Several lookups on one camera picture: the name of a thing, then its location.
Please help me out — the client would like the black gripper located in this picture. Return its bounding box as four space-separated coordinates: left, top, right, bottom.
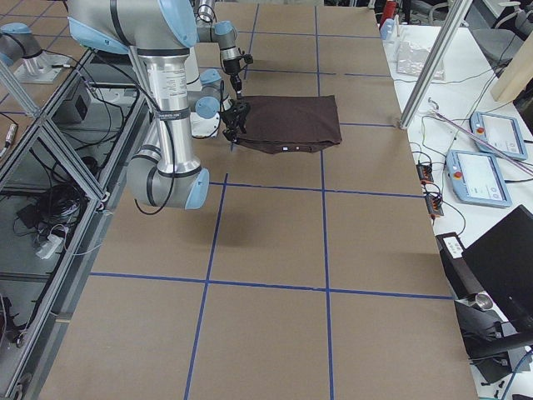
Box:
221 102 251 144
223 58 242 100

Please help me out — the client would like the brown t-shirt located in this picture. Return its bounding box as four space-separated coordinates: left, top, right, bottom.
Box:
235 95 342 154

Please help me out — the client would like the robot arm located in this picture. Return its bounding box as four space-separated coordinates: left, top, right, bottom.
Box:
68 1 253 209
194 0 246 99

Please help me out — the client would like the red cylinder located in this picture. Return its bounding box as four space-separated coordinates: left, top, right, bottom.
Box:
382 0 396 20

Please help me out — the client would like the clear plastic bag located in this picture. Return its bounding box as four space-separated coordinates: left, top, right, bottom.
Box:
396 41 431 77

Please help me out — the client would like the reacher grabber stick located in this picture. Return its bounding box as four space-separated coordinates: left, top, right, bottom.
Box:
427 97 533 172

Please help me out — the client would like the near blue teach pendant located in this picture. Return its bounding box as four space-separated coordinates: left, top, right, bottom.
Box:
446 150 512 208

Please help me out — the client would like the blue teach pendant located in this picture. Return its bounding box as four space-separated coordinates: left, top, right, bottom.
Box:
446 150 512 208
470 112 528 161

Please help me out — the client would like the far blue teach pendant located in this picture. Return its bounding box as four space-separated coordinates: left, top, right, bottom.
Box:
470 112 528 161

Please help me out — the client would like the black box with label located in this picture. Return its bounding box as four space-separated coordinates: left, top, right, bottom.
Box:
436 232 485 299

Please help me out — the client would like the black monitor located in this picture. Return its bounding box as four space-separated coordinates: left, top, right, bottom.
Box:
463 205 532 332

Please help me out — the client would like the silver metal cup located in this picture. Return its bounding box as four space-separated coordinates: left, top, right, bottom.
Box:
466 292 494 312

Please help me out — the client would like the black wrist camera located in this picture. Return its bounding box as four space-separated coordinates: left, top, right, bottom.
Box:
240 52 254 65

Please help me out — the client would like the aluminium frame post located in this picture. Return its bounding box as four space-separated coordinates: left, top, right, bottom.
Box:
399 0 473 129

